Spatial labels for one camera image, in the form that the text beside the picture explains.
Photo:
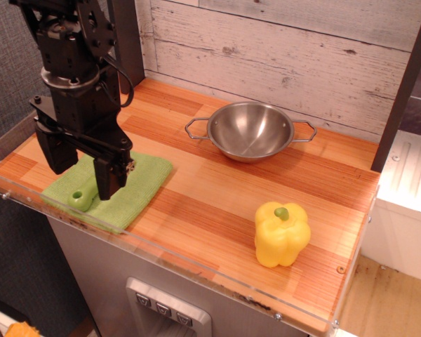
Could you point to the yellow plastic bell pepper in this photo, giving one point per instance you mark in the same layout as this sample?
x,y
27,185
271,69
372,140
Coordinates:
x,y
281,233

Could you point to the silver dispenser panel with buttons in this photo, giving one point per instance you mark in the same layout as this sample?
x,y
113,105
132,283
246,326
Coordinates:
x,y
157,313

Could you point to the dark right wooden post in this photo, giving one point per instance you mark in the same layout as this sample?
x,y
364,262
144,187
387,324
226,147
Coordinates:
x,y
398,108

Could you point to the dark left wooden post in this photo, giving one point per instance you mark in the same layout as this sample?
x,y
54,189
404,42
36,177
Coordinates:
x,y
128,49

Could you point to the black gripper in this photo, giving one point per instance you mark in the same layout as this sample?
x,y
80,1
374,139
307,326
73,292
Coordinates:
x,y
81,116

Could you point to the grey spatula green handle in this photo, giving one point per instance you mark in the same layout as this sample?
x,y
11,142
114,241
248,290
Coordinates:
x,y
83,196

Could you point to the clear acrylic front guard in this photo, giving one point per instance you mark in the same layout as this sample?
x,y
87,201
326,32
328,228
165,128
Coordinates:
x,y
201,224

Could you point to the dark wooden post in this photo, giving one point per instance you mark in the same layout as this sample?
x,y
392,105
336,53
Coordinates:
x,y
398,108
128,49

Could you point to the green folded cloth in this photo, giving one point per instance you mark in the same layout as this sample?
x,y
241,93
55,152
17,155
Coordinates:
x,y
116,214

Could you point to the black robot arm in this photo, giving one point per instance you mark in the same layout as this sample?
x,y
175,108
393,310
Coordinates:
x,y
74,39

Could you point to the silver pot with handles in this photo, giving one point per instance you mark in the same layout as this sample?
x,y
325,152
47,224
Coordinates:
x,y
250,132

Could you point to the orange object bottom left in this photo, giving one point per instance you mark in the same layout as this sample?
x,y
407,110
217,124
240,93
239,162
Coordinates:
x,y
21,329

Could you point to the grey toy fridge cabinet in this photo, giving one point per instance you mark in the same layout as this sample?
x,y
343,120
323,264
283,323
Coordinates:
x,y
101,270

